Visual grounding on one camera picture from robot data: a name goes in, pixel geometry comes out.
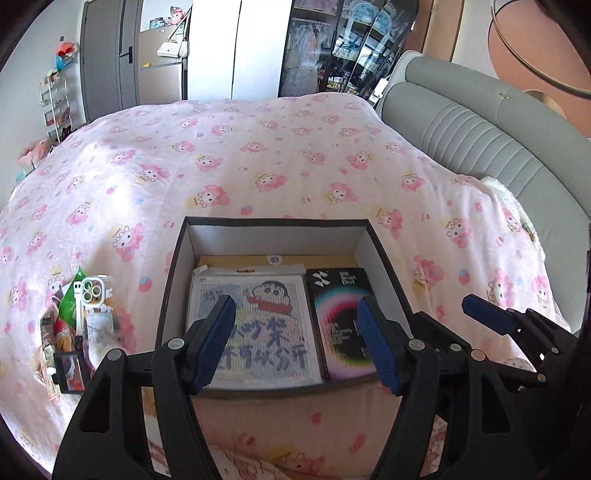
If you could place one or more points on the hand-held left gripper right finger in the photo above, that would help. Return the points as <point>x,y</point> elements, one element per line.
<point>381,346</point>

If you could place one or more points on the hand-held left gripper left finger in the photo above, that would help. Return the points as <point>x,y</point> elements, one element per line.
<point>212,346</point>

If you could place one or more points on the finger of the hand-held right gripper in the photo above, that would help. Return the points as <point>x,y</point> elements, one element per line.
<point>438,330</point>
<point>487,314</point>

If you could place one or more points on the cartoon printed packet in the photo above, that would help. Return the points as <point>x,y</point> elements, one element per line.
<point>277,323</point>

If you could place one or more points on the black cardboard box white inside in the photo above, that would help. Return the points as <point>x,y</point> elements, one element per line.
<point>277,237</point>

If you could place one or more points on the yellow flat packet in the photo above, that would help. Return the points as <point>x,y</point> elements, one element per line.
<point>240,261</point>

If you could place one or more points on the white fleece cloth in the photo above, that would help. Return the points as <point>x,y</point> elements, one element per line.
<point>512,207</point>

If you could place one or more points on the white phone case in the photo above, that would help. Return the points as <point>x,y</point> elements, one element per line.
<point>94,293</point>

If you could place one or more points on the black framed card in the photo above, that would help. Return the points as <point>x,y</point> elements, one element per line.
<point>71,374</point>

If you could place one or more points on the green packet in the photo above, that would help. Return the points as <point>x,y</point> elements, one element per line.
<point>71,300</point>

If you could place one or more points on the red and yellow packet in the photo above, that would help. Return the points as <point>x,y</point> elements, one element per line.
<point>64,334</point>

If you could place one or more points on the grey padded headboard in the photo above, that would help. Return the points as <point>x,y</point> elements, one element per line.
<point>485,138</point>

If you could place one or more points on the pink printed blanket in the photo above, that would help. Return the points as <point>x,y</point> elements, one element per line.
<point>277,152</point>

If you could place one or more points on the pink plush toy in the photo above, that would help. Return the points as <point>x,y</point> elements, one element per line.
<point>34,152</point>

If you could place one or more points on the silver fridge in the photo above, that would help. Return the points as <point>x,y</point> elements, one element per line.
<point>161,83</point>

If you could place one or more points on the round gold rimmed mirror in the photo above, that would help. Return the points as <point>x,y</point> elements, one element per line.
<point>531,41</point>

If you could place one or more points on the white shelf rack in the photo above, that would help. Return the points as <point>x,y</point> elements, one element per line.
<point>55,110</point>

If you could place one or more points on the grey door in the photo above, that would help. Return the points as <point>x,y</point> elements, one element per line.
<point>106,69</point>

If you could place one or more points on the white handbag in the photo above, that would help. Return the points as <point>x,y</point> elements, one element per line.
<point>173,48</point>

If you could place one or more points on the dark glass display cabinet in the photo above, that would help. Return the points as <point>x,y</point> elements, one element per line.
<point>304,55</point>

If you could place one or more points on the white wardrobe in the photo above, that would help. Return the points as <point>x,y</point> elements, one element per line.
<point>240,46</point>

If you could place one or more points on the red and blue plush toy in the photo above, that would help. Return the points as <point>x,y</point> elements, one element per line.
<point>65,54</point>

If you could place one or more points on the pink toy on fridge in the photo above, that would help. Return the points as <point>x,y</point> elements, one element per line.
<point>177,14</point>

